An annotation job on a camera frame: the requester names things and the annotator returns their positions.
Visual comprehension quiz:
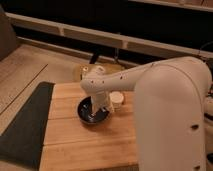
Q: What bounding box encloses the white paper cup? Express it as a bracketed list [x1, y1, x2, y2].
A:
[110, 91, 124, 109]

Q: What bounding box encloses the dark floor mat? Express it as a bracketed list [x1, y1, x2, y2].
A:
[0, 82, 54, 169]

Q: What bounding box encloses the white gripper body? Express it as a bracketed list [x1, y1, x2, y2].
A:
[92, 92, 114, 112]

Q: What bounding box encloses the dark ceramic bowl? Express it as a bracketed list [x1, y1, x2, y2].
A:
[77, 97, 109, 124]

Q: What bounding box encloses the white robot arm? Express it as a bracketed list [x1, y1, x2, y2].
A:
[80, 57, 212, 171]

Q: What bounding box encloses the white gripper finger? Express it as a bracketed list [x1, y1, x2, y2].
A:
[92, 108, 99, 117]

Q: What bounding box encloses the white wall rail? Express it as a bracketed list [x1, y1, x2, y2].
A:
[6, 12, 213, 58]

